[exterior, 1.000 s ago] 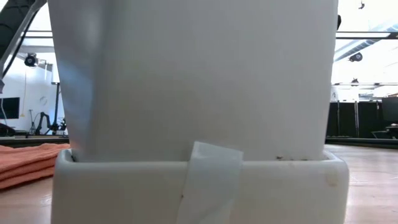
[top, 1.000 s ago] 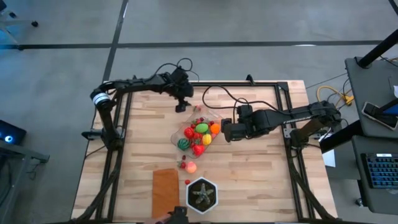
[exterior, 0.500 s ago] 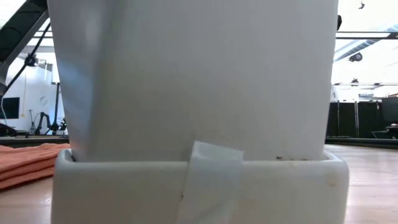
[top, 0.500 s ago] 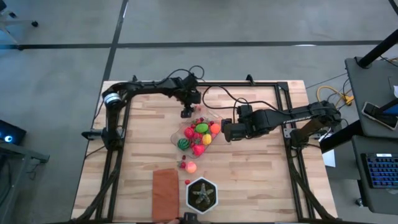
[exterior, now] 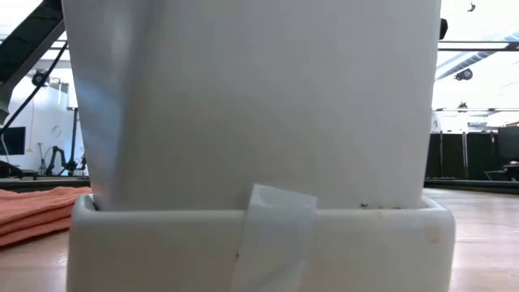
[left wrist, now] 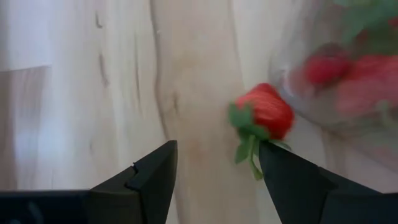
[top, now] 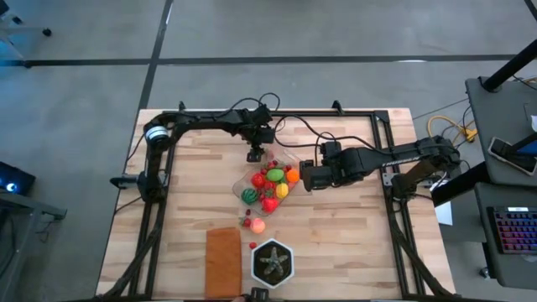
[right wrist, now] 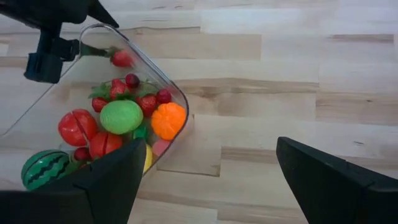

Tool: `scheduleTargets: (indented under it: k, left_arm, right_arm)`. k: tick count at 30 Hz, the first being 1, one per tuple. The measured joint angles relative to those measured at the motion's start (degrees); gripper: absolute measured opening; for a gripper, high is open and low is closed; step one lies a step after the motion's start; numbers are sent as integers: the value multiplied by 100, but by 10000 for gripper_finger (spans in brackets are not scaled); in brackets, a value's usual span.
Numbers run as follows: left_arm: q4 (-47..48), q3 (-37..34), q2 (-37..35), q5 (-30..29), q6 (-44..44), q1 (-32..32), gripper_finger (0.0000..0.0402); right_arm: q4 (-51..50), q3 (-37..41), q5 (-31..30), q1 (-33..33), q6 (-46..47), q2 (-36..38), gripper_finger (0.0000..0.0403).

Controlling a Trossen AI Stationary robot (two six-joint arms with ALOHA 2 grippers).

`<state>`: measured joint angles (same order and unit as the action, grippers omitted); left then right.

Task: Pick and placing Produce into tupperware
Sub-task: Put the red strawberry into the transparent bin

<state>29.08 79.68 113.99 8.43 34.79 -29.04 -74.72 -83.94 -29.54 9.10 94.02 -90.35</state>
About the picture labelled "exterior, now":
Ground black tripod stand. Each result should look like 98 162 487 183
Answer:
36 141 48 178

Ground folded orange cloth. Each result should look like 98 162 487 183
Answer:
0 185 93 248

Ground black vertical pole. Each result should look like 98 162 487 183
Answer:
71 107 80 171

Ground grey ventilation duct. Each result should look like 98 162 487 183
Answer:
436 28 519 82

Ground black office chair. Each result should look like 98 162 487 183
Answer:
484 160 519 183

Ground black partition panels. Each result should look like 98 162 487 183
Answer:
429 131 500 182

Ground clear tape strip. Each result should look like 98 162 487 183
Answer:
229 182 318 292

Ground white hexagonal planter pot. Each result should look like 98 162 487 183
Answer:
60 0 457 292

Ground dark computer monitor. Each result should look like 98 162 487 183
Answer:
497 126 519 160
0 126 27 157

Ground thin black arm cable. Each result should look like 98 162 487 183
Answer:
0 40 69 137

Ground small black background robot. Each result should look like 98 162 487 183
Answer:
44 144 88 178

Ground thin black lighting rail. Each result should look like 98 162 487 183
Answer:
433 103 519 114

